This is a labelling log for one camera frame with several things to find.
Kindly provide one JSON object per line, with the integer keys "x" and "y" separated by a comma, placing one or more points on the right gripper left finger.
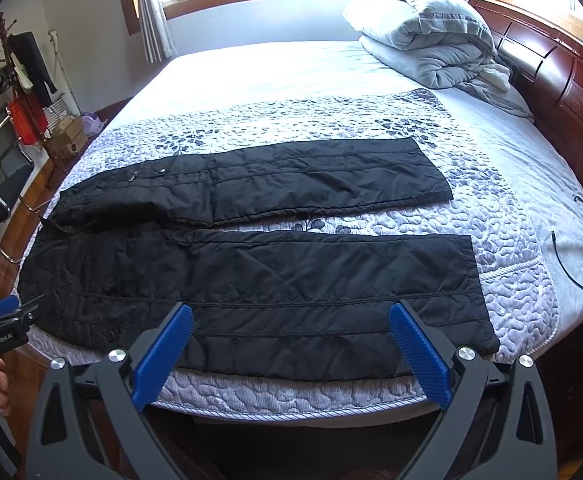
{"x": 63, "y": 440}

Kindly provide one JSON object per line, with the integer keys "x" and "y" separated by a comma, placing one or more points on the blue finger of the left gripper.
{"x": 9, "y": 304}

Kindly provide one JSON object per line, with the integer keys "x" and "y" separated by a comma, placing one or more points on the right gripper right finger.
{"x": 519, "y": 440}

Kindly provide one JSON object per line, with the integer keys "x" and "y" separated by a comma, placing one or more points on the black quilted pants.
{"x": 121, "y": 248}

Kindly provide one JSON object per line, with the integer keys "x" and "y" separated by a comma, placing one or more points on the cardboard box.
{"x": 68, "y": 138}

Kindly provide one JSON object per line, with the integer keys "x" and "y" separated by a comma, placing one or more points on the red bag on rack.
{"x": 28, "y": 118}

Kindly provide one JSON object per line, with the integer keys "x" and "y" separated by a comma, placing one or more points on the quilted grey floral mattress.
{"x": 513, "y": 195}

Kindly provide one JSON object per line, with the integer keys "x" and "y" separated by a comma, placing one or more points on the wooden coat rack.
{"x": 15, "y": 77}

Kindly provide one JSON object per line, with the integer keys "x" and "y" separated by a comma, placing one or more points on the black garment on rack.
{"x": 25, "y": 48}

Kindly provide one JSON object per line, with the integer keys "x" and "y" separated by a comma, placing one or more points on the white pleated curtain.
{"x": 156, "y": 36}

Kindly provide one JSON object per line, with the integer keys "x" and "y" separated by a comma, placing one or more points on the dark red wooden headboard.
{"x": 550, "y": 75}

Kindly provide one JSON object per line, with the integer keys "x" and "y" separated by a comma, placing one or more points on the folded grey duvet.
{"x": 440, "y": 44}

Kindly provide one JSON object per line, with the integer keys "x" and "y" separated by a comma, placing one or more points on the white wire rack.
{"x": 64, "y": 101}

